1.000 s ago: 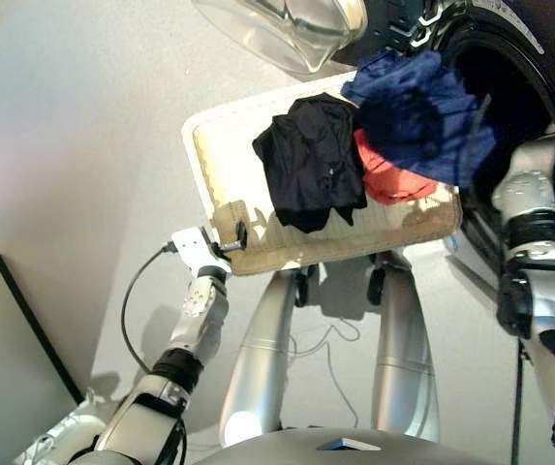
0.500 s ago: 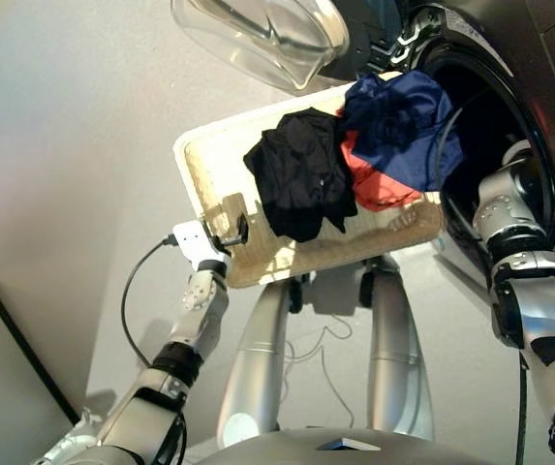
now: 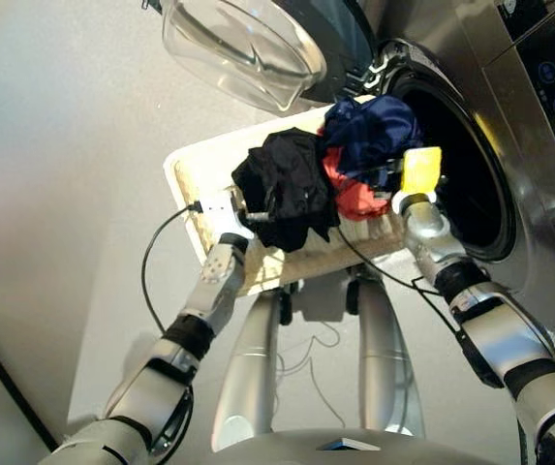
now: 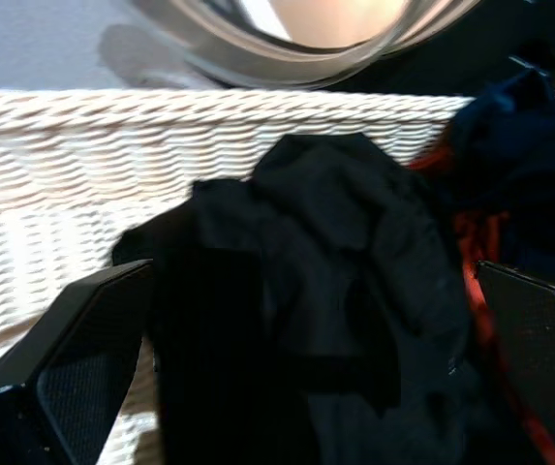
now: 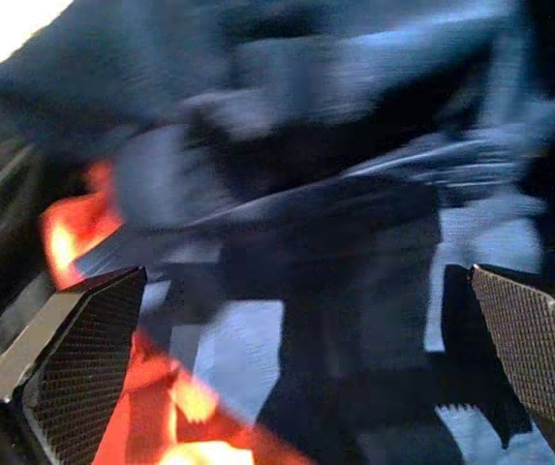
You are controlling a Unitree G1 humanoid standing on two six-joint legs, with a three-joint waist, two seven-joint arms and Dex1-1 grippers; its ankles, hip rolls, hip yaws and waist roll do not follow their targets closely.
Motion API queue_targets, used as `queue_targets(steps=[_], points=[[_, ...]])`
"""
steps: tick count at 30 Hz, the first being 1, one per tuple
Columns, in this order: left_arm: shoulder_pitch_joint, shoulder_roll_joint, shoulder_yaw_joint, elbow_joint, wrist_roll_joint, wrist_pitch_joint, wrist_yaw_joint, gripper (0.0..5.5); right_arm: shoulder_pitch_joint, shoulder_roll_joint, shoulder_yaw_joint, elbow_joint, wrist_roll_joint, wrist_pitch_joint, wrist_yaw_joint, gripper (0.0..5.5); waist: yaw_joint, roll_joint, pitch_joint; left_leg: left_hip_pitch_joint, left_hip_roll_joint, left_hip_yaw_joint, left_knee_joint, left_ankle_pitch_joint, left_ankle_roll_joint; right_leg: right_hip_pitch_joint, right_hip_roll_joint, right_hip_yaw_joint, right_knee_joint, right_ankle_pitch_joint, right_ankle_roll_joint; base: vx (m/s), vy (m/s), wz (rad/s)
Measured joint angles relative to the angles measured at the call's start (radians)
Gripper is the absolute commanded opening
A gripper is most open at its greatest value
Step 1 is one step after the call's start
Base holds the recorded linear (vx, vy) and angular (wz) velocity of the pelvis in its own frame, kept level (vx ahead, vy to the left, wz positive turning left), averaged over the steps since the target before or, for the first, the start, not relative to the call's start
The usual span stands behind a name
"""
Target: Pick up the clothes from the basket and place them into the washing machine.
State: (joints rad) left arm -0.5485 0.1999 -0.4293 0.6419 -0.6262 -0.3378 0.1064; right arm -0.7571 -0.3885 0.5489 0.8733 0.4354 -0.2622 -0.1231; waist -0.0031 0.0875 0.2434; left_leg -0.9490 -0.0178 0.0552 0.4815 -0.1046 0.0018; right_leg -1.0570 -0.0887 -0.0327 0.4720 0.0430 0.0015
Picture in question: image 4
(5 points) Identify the orange red garment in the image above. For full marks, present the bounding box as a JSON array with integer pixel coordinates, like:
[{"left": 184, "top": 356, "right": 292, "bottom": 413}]
[{"left": 406, "top": 143, "right": 555, "bottom": 465}]

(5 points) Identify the navy blue garment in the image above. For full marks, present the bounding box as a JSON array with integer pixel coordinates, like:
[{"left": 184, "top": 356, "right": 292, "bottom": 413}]
[{"left": 445, "top": 71, "right": 555, "bottom": 272}]

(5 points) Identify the black garment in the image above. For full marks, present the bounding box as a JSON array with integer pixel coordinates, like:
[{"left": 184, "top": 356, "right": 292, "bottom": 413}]
[{"left": 110, "top": 132, "right": 475, "bottom": 465}]

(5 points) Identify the pale woven laundry basket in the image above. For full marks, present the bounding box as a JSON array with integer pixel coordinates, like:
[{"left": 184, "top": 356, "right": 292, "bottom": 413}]
[{"left": 0, "top": 88, "right": 478, "bottom": 465}]

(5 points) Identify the round washing machine door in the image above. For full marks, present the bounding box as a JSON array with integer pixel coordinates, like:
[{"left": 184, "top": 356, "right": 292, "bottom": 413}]
[{"left": 96, "top": 0, "right": 555, "bottom": 96}]

